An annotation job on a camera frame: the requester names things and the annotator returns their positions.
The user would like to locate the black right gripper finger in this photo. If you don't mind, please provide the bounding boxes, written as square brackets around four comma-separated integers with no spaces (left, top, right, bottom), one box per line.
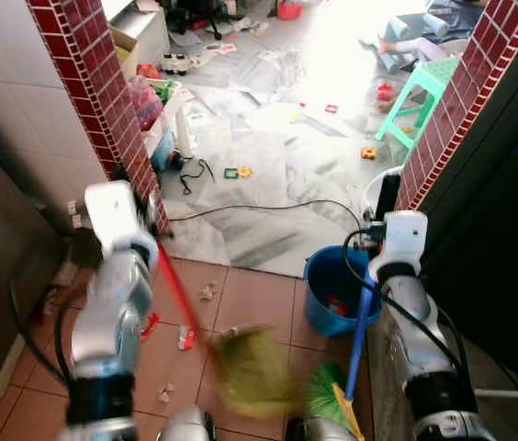
[376,172,401,221]

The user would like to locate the blue-handled green brush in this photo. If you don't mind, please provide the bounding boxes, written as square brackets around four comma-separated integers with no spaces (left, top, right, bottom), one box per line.
[303,280,376,441]

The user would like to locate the red-handled straw broom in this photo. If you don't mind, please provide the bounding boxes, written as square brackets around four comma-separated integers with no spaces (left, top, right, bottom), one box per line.
[155,241,301,419]

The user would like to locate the white bucket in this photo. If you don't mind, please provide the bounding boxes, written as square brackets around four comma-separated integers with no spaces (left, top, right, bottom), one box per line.
[363,166,409,217]

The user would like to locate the blue round appliance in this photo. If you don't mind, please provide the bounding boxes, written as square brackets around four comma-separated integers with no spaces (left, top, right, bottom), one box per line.
[151,140,185,175]

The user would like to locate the blue plastic bucket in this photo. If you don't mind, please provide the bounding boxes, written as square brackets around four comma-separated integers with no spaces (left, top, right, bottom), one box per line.
[302,244,385,339]

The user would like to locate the green yellow toy piece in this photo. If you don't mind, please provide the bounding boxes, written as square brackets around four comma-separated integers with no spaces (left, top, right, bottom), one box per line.
[223,164,253,180]

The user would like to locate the small white table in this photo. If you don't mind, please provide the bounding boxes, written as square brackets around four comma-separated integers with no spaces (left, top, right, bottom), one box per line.
[144,79,196,159]

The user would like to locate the pink plastic bag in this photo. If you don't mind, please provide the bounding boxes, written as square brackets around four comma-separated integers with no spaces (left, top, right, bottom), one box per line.
[129,75,166,131]

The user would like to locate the green plastic stool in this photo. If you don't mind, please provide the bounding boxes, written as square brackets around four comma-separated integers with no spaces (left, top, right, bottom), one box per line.
[375,57,463,153]

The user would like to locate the red white wrapper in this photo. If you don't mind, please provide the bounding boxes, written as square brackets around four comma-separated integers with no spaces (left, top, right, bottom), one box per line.
[177,325,197,352]

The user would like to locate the toy truck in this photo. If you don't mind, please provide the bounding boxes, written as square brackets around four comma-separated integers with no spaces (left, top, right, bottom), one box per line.
[160,53,196,76]

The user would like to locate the grey metal cabinet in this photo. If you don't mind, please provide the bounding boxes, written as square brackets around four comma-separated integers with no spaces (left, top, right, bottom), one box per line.
[0,119,74,401]

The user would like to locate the cardboard box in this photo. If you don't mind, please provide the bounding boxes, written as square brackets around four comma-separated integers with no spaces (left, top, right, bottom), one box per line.
[107,26,142,84]

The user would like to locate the sitting person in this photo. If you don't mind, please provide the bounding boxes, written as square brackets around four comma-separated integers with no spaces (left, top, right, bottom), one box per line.
[360,0,490,73]

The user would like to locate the silver right robot leg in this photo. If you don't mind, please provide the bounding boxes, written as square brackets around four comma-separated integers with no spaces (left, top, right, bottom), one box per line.
[285,415,356,441]

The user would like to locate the red bowl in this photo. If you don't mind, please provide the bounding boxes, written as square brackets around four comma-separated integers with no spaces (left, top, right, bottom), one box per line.
[276,0,304,21]

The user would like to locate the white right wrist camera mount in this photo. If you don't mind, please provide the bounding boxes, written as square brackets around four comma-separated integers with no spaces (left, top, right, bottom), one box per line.
[381,210,429,278]

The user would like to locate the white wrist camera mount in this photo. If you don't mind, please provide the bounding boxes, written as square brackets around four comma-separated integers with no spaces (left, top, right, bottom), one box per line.
[381,210,429,278]
[84,180,161,260]

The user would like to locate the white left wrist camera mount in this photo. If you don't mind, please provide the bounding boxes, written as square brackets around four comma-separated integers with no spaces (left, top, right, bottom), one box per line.
[84,180,161,260]

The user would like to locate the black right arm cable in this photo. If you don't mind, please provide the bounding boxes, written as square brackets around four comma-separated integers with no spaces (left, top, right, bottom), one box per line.
[343,227,469,378]

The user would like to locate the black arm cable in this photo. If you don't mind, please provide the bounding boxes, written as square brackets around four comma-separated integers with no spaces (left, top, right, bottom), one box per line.
[343,227,469,378]
[8,274,78,389]

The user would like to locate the black floor cable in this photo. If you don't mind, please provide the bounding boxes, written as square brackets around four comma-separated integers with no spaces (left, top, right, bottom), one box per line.
[167,198,366,242]

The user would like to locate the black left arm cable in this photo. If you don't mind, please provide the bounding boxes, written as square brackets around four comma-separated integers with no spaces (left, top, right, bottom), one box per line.
[8,274,78,389]

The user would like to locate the white wire rack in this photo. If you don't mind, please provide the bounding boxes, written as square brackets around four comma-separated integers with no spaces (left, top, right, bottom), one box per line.
[473,388,518,441]

